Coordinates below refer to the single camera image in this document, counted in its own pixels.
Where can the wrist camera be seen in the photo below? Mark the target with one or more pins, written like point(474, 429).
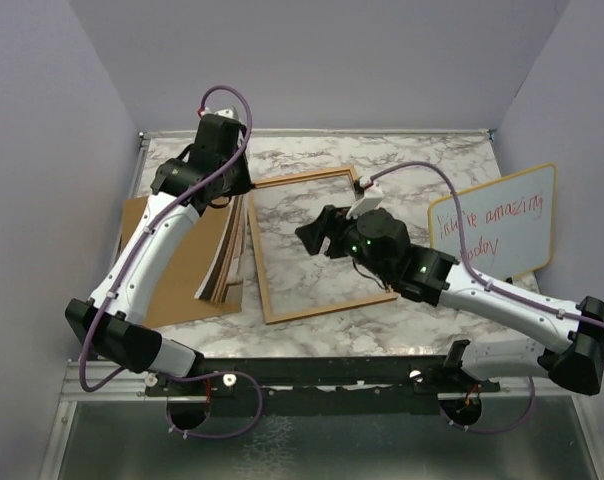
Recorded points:
point(368, 197)
point(230, 113)

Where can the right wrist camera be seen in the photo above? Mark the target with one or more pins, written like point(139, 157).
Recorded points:
point(368, 197)

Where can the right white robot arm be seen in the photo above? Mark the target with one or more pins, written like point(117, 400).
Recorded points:
point(561, 340)

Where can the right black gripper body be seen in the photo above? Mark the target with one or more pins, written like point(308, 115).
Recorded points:
point(352, 245)

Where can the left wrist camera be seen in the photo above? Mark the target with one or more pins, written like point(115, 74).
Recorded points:
point(230, 113)

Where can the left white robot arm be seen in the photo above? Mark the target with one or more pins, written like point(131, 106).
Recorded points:
point(110, 321)

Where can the black mounting base plate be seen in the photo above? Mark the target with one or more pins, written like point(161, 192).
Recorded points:
point(239, 387)

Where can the yellow rimmed whiteboard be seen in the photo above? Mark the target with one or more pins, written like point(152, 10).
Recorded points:
point(508, 223)

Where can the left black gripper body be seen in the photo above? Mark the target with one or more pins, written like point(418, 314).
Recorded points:
point(237, 173)

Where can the aluminium rail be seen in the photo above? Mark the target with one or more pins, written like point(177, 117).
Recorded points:
point(424, 375)

